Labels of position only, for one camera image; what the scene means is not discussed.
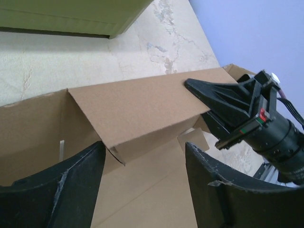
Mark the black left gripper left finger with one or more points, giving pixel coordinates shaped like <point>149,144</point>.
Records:
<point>61,196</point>

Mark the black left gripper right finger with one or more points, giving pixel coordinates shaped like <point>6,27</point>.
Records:
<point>223,197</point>

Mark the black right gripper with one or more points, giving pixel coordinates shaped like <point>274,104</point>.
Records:
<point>247,112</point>

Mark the brown cardboard box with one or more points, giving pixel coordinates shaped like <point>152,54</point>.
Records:
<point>143,123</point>

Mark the olive green plastic bin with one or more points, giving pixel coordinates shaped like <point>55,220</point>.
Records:
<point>94,17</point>

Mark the aluminium frame rail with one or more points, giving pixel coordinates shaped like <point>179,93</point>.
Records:
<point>268,173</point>

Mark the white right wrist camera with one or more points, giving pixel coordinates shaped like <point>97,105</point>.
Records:
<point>275,78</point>

